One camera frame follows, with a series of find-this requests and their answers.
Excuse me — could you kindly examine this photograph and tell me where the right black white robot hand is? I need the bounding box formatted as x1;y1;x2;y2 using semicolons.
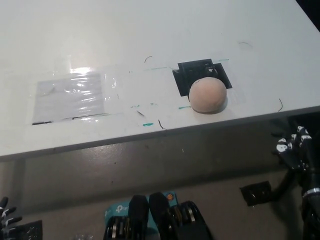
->
271;124;320;201

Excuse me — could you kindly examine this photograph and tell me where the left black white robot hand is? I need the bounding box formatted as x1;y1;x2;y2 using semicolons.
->
0;196;23;233

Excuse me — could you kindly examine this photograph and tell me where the pink dumpling squeeze toy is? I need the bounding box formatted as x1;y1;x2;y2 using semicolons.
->
188;76;228;115

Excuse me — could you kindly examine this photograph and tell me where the black mask patch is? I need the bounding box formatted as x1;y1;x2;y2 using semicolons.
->
171;58;233;97

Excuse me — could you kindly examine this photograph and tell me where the crumpled clear plastic piece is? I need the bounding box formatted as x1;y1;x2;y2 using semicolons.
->
74;232;95;240

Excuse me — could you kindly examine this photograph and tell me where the teal box with white logo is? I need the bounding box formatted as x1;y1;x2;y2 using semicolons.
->
104;191;179;229

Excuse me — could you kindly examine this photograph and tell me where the clear plastic film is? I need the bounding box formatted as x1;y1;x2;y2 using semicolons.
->
28;63;127;127

